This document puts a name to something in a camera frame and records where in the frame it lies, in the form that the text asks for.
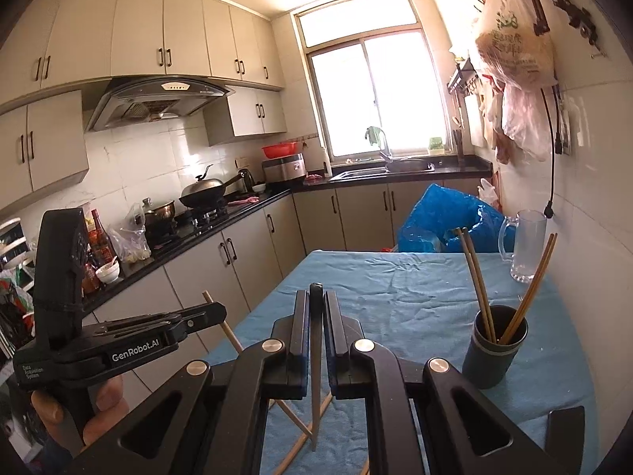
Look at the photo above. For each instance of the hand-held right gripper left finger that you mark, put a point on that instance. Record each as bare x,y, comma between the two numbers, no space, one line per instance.
299,336

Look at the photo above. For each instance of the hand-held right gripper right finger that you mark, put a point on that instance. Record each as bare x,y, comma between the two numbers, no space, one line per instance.
334,341

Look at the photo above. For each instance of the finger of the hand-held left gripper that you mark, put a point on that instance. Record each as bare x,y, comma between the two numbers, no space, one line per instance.
202,319

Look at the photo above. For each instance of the wooden chopstick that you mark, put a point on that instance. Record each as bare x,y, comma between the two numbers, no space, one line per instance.
479,282
533,282
232,339
473,282
366,469
528,282
295,445

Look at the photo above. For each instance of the dark perforated utensil holder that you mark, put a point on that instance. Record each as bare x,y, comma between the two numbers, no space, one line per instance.
489,366

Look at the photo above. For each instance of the person's left hand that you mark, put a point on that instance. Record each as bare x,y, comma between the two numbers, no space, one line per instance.
111,401

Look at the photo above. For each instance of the storage shelf rack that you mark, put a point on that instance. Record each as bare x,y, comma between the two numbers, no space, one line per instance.
15,277

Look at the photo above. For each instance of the white bowl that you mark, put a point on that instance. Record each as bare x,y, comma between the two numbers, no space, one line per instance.
108,273

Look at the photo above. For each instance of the group of sauce bottles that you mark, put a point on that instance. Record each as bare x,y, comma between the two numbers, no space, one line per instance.
96,247

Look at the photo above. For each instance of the clear plastic bag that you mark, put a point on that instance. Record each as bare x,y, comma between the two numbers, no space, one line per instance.
128,242

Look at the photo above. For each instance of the blue table cloth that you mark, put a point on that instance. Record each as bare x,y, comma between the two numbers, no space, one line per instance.
405,297

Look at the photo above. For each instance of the gas stove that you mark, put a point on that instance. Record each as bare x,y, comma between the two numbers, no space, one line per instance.
205,216

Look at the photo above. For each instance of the steel pot with lid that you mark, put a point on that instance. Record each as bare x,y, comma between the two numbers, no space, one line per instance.
158,215

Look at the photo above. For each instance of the lower kitchen cabinets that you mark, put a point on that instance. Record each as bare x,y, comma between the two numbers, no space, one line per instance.
316,217

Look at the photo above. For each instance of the kitchen cabinets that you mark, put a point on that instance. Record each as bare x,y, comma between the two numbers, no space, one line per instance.
138,29
316,217

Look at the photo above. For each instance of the black wok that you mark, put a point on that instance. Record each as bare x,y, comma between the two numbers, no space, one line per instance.
202,193

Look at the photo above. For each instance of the dark kettle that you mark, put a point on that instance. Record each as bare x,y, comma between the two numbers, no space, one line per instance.
246,180

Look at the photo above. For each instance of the blue plastic bag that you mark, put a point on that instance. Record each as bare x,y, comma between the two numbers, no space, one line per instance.
435,217

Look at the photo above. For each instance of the silver rice cooker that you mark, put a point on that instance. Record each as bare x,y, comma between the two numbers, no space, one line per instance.
284,168

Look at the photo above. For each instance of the white bottle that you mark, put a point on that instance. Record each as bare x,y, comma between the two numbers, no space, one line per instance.
326,163

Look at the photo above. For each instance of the steel sink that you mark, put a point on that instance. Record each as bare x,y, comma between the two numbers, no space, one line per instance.
395,167

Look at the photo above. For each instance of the red plastic basin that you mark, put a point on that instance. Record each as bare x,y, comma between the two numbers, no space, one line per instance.
281,149

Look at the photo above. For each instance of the steel faucet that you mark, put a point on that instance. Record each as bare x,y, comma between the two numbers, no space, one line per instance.
385,146

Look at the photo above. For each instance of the steel range hood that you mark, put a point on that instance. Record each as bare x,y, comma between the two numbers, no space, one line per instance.
148,99

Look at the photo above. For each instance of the green cloth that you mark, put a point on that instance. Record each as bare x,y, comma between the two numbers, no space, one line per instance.
374,134

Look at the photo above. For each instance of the clear glass pitcher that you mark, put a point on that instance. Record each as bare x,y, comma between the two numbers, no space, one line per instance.
529,247

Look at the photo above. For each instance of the windowsill chopstick holder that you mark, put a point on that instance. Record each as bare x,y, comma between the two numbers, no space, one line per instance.
458,146

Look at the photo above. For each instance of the kitchen window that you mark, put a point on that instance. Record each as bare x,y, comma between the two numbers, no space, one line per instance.
371,99

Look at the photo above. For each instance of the black smartphone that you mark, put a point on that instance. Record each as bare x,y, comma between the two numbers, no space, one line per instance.
566,440

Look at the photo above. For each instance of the upper kitchen cabinets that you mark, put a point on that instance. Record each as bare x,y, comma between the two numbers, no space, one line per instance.
138,29

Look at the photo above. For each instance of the hanging plastic bags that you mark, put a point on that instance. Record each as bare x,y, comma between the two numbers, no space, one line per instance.
514,44

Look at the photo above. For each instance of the metal wall rack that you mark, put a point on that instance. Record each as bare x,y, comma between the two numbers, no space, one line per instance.
462,76

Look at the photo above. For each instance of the wall socket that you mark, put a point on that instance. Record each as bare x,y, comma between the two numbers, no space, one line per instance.
566,128

